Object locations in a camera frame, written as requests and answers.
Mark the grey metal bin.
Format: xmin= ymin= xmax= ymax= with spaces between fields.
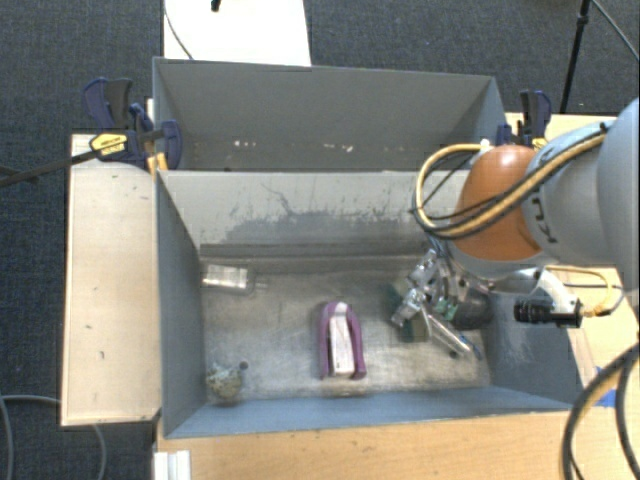
xmin=151 ymin=56 xmax=584 ymax=440

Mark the speckled grey-green toy animal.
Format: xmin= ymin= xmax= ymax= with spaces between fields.
xmin=205 ymin=360 xmax=250 ymax=402

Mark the clear glass bottle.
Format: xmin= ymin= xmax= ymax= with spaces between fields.
xmin=200 ymin=263 xmax=258 ymax=297

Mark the black cylinder on white bracket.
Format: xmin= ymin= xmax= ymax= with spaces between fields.
xmin=492 ymin=266 xmax=585 ymax=330

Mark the dark green flat block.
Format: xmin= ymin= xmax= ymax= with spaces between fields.
xmin=382 ymin=281 xmax=432 ymax=344

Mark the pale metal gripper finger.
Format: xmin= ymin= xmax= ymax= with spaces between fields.
xmin=390 ymin=289 xmax=458 ymax=360
xmin=425 ymin=299 xmax=476 ymax=355

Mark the pale wood flat board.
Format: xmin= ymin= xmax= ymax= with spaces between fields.
xmin=60 ymin=133 xmax=163 ymax=427

